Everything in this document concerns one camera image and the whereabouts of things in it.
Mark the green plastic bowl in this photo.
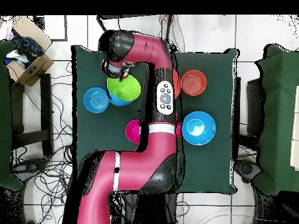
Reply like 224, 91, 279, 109
106, 75, 142, 102

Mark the large blue plastic bowl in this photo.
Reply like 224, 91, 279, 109
107, 90, 134, 107
181, 111, 216, 146

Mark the small blue flat-bottomed bowl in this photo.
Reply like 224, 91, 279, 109
83, 87, 110, 114

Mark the large orange plastic bowl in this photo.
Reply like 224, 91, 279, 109
172, 69, 182, 99

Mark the pink plastic bowl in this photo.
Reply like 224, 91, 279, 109
125, 119, 141, 144

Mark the small orange flat-bottomed bowl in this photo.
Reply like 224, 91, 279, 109
181, 69, 208, 97

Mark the cardboard box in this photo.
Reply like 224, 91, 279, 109
5, 16, 55, 88

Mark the dark clothes bundle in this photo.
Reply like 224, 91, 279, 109
8, 30, 45, 68

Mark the black box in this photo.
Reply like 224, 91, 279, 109
33, 15, 46, 30

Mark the dark green tablecloth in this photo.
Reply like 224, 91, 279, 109
71, 44, 239, 194

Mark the green cloth covered table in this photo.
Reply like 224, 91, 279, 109
253, 43, 299, 196
0, 40, 24, 191

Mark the black stand base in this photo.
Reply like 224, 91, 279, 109
234, 159, 263, 185
11, 157, 48, 181

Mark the beige board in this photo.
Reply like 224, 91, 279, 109
290, 85, 299, 172

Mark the black metal table frame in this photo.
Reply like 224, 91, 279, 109
96, 15, 175, 41

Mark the black bench frame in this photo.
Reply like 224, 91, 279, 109
10, 73, 54, 156

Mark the tangle of black cables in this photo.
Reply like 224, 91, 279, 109
11, 60, 78, 224

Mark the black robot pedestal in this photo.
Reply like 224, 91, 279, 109
109, 192, 179, 224

